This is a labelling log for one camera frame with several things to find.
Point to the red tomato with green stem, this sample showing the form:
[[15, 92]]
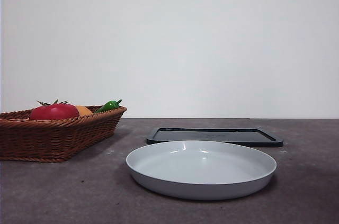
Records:
[[54, 112]]

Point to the green chili pepper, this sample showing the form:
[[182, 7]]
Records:
[[108, 106]]

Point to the black rectangular tray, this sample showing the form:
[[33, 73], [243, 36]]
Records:
[[238, 136]]

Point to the pale grey round plate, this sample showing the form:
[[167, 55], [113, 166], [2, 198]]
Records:
[[201, 171]]

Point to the orange round fruit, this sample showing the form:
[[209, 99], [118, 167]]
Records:
[[84, 110]]

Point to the brown wicker basket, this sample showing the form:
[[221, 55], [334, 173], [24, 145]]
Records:
[[53, 139]]

